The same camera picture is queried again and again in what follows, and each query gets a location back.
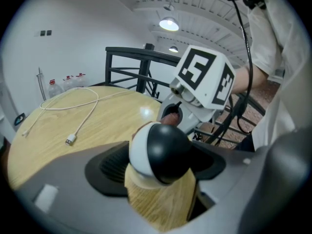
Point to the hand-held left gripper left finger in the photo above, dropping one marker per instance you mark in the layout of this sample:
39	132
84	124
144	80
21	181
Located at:
73	179

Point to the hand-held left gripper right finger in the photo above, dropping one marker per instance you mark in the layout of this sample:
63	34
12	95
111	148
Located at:
243	191

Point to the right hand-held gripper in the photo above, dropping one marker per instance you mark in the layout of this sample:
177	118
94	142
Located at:
195	69

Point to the white and black camera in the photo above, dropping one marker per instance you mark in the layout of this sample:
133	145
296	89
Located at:
158	145

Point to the person's right forearm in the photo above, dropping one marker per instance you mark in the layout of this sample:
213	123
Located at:
240	79

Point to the person's black trousers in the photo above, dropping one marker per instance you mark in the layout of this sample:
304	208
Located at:
246	142

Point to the round ceiling lamp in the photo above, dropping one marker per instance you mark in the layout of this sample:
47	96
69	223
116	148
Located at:
169	24
173	49

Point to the round wooden side table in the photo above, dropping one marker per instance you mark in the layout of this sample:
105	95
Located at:
109	121

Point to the black metal stair railing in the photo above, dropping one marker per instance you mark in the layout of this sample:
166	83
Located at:
122	50

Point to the clear water jug red label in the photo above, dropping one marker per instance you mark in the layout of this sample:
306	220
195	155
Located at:
68	83
55	89
80	80

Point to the grey metal pole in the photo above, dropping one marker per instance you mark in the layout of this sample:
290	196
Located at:
41	84

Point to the small unlit ceiling fixture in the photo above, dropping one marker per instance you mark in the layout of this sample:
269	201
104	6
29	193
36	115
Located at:
168	7

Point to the person's white shirt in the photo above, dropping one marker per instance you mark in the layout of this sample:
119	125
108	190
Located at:
280	57

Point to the wall switch panel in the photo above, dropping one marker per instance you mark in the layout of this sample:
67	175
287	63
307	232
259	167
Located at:
43	33

